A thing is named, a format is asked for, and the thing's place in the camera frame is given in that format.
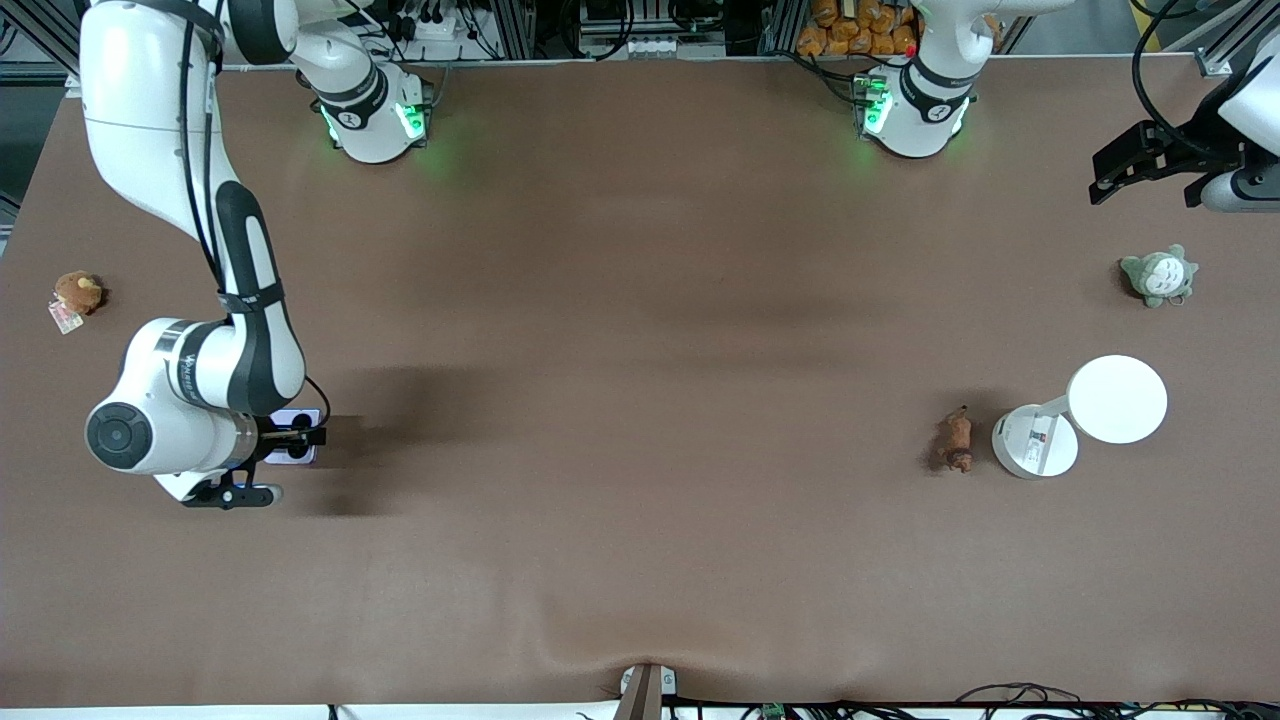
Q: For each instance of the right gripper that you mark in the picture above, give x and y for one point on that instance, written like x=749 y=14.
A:
x=270 y=436

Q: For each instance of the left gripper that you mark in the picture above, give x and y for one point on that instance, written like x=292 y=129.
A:
x=1192 y=148

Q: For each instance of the lilac flip phone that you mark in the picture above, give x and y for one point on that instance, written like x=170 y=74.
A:
x=300 y=455

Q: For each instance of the brown lion statue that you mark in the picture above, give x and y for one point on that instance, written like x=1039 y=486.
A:
x=958 y=440

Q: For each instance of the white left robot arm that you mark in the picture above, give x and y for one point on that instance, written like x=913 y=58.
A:
x=915 y=115

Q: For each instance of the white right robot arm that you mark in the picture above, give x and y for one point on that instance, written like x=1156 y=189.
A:
x=150 y=120

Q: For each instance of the grey Totoro plush toy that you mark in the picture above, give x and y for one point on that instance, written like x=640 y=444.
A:
x=1158 y=277

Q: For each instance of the white desk lamp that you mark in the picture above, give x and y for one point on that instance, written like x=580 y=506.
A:
x=1115 y=400

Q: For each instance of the white pink paper tag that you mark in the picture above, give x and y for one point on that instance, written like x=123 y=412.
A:
x=66 y=319

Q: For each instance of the brown plush toy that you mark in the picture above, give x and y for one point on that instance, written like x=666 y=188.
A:
x=78 y=292

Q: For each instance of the orange plush toy pile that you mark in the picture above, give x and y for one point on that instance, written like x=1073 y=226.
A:
x=850 y=28

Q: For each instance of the white power strip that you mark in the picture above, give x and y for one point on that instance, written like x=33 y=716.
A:
x=432 y=25

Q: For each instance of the aluminium frame profile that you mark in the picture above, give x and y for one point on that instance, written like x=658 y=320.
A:
x=45 y=35
x=1215 y=50

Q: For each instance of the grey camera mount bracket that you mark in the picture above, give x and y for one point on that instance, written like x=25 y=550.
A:
x=646 y=692

